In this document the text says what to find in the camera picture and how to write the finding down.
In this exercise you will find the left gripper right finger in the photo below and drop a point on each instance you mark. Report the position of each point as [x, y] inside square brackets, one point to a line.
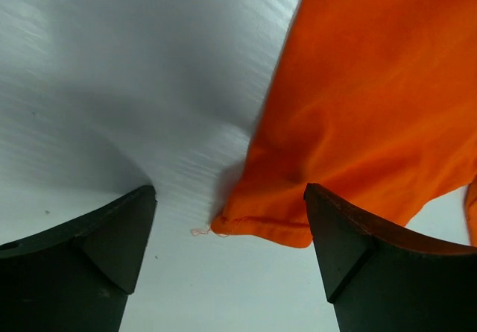
[380, 276]

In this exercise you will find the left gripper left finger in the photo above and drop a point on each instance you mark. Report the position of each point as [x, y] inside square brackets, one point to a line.
[77, 276]

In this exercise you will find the orange t shirt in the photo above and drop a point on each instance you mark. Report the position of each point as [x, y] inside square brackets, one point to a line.
[374, 100]

